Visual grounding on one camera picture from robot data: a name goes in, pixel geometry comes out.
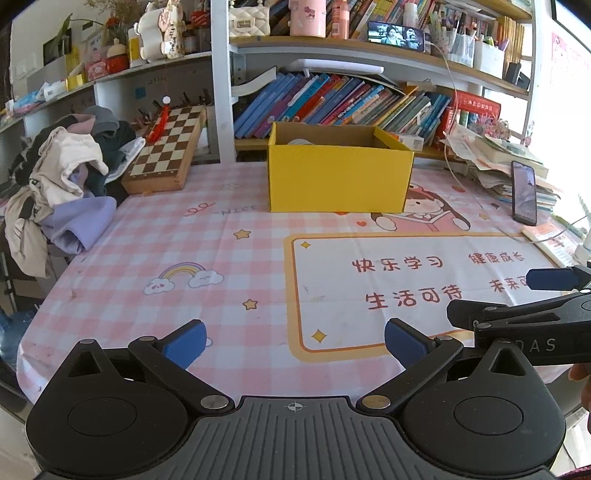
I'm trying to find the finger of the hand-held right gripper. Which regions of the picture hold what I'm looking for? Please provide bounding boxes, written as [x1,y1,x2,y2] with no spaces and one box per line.
[525,264,591,292]
[446,291,591,332]

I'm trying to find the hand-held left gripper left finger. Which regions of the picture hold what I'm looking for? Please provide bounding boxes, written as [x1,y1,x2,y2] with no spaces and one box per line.
[44,318,235,411]

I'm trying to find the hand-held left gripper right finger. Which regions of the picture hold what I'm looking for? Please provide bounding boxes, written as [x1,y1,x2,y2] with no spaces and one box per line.
[356,318,548,412]

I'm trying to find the yellow cardboard box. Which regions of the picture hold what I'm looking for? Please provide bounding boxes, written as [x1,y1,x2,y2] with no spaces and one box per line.
[267,121,415,214]

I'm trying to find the person's right hand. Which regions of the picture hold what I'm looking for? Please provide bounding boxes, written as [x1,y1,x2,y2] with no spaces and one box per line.
[569,362,591,411]

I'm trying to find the thin paperback booklet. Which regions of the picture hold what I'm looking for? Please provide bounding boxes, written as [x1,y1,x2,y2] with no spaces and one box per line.
[522,220,583,267]

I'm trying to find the black smartphone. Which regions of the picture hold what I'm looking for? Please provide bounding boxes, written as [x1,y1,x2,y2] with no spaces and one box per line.
[510,161,539,227]

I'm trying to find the pink printed table mat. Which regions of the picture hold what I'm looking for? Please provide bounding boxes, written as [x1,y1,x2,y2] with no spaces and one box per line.
[16,161,591,402]

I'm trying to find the stack of papers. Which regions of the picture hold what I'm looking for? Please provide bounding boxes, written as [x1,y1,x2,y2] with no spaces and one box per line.
[438,122,564,213]

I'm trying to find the orange and white carton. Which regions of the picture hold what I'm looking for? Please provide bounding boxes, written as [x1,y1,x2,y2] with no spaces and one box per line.
[392,131,424,151]

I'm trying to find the red thick book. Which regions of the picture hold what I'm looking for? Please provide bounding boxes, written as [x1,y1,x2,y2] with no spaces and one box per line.
[438,90,502,134]

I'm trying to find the wooden chess board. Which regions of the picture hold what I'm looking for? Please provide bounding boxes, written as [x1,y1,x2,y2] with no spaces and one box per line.
[121,104,208,195]

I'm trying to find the pile of clothes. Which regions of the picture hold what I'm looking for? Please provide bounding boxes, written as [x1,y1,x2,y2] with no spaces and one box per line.
[2,105,147,280]

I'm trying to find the red tassel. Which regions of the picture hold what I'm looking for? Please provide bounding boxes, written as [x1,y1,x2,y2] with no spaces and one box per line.
[145,95,172,145]

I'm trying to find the white storage box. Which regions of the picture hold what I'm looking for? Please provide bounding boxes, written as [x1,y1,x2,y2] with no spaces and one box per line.
[475,39,505,77]

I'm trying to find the clear pen holder with pens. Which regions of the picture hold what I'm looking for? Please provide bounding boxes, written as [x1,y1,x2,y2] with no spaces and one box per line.
[427,9,476,58]

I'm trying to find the row of colourful books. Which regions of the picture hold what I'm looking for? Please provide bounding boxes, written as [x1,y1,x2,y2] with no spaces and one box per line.
[233,71,455,146]

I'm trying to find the white bookshelf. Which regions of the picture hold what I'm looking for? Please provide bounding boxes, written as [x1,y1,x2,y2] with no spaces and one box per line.
[210,0,541,164]

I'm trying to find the curved side shelf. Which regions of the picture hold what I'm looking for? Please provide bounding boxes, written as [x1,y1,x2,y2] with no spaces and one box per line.
[0,48,213,139]

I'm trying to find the white desk lamp bar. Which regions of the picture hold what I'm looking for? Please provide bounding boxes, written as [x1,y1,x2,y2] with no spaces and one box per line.
[286,59,385,77]

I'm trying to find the smartphone with lit screen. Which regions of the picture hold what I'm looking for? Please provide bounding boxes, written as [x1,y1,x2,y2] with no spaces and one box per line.
[367,21,428,49]

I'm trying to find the blue and white packet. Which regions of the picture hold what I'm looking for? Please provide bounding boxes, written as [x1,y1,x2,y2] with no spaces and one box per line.
[4,90,47,114]

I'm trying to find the red jar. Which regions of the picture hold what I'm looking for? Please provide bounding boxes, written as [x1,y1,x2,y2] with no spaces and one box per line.
[105,39,130,72]

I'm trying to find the white figurine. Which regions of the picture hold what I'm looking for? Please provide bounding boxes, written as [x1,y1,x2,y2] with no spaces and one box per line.
[127,0,185,63]

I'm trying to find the row of thin upright books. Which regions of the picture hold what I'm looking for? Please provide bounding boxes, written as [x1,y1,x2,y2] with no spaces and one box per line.
[348,0,416,35]

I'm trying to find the pink bottle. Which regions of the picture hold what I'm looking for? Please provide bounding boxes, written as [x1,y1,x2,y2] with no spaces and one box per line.
[330,0,351,40]

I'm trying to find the white quilted handbag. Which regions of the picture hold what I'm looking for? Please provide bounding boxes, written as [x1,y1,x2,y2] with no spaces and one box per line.
[228,2,271,38]

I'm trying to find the pink cup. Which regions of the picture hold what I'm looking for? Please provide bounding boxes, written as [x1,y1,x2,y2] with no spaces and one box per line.
[289,0,328,38]

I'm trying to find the pink wall poster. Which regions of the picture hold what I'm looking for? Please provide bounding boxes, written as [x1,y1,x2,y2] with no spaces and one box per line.
[549,32,591,93]

